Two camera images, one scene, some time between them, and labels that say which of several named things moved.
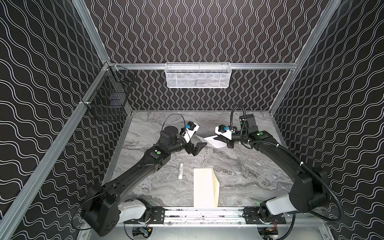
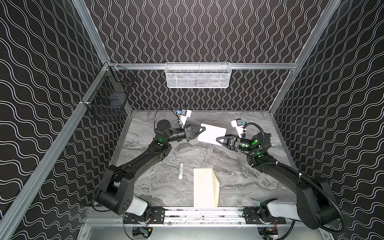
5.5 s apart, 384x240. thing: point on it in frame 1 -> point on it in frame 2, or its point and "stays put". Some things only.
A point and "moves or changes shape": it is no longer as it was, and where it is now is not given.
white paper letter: [211, 141] moves or changes shape
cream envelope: [206, 188] stays put
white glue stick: [181, 171] stays put
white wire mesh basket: [198, 75] stays put
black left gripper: [191, 146] -> [186, 133]
